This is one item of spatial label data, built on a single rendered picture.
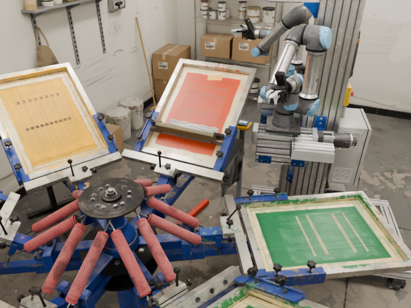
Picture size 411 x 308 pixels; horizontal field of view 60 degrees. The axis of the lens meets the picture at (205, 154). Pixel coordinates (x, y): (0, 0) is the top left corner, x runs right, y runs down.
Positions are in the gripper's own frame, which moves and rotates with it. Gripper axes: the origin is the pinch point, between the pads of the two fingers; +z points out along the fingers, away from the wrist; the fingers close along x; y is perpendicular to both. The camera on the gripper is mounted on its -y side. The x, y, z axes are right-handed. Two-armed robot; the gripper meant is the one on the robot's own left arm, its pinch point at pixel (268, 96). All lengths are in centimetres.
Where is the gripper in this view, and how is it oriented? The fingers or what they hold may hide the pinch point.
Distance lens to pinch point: 176.7
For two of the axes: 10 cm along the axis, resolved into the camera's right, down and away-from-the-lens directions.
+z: -5.8, 4.3, -7.0
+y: 1.1, 8.8, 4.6
